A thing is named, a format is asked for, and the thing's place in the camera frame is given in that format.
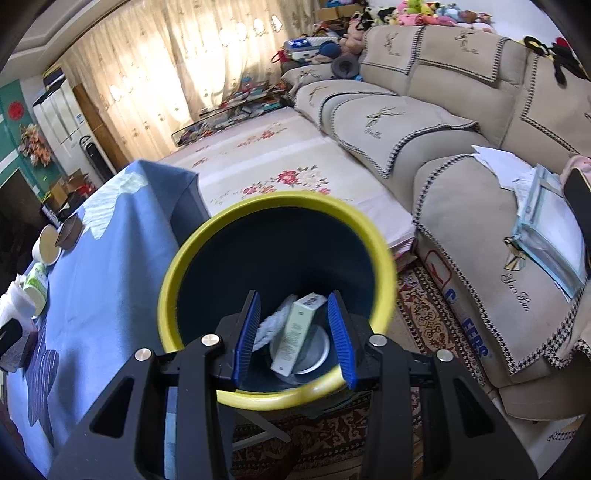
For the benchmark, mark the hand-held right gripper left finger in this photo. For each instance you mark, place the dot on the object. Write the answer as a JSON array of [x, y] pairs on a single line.
[[244, 341]]

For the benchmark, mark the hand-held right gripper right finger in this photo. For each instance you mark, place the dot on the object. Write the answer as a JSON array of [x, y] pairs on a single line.
[[341, 341]]

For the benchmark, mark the pale green carton box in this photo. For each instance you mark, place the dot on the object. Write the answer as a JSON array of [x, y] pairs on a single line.
[[295, 332]]

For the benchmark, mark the yellow-rimmed dark waste bin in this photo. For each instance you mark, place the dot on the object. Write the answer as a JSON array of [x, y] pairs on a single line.
[[277, 240]]

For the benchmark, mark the grey round lid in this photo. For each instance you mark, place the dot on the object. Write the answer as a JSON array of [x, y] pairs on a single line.
[[318, 350]]

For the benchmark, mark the white ribbed wrapper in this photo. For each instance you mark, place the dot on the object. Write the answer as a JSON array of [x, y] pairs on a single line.
[[272, 323]]

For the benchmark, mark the white table leg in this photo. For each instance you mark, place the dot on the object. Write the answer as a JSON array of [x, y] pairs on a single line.
[[265, 427]]

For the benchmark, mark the white printed cardboard box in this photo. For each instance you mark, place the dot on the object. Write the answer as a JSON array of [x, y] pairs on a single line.
[[457, 304]]

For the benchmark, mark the blue star-print tablecloth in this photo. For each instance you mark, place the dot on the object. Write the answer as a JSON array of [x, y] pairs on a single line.
[[129, 258]]

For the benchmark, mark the beige sofa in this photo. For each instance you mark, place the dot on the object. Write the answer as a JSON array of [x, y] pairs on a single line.
[[461, 207]]

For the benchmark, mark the cream floral mat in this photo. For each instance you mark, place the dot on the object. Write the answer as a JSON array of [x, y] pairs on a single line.
[[277, 157]]

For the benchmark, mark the brown wallet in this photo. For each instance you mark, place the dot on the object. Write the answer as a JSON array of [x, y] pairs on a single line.
[[69, 233]]

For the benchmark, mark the green and white tube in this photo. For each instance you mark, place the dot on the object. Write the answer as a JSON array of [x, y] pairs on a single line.
[[37, 286]]

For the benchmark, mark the white paper cup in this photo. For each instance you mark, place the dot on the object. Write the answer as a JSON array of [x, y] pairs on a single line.
[[44, 251]]

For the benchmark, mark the dark brown box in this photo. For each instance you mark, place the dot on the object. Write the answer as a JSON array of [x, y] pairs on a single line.
[[21, 353]]

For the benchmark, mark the cardboard boxes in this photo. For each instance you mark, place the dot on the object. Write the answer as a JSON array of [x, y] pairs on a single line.
[[71, 189]]

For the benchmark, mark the white tissue pile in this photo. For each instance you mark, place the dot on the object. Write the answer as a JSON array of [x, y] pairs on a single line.
[[16, 304]]

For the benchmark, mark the pile of books and toys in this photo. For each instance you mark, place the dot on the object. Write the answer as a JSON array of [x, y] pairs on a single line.
[[240, 106]]

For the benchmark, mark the clear plastic document folder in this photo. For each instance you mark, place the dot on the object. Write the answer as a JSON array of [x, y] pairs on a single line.
[[549, 221]]

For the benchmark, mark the white papers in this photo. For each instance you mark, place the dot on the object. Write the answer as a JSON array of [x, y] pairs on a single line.
[[503, 161]]

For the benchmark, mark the black tower fan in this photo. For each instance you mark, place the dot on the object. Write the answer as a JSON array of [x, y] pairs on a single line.
[[91, 154]]

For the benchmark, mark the black television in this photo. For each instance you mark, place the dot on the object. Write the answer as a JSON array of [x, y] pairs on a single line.
[[18, 198]]

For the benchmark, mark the black hat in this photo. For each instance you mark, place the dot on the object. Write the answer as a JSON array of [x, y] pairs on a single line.
[[345, 67]]

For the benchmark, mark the black phone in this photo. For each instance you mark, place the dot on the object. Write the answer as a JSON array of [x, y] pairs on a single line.
[[579, 194]]

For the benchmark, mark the beige curtains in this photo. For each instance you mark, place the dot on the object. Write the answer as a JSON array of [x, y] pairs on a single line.
[[184, 60]]

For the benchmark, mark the artificial flower decoration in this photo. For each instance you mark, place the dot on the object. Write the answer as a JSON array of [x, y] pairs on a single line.
[[34, 144]]

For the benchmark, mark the white cabinet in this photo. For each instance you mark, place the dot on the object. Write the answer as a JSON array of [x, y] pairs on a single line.
[[60, 115]]

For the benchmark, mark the blue and white box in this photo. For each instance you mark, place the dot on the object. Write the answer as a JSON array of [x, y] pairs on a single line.
[[300, 48]]

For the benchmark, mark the pile of plush toys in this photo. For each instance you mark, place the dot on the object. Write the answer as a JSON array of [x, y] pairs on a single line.
[[415, 14]]

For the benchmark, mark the black and yellow plush toy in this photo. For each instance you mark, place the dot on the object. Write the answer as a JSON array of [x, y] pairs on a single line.
[[554, 57]]

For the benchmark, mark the red round wall sticker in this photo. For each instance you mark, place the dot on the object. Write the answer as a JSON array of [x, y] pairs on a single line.
[[16, 110]]

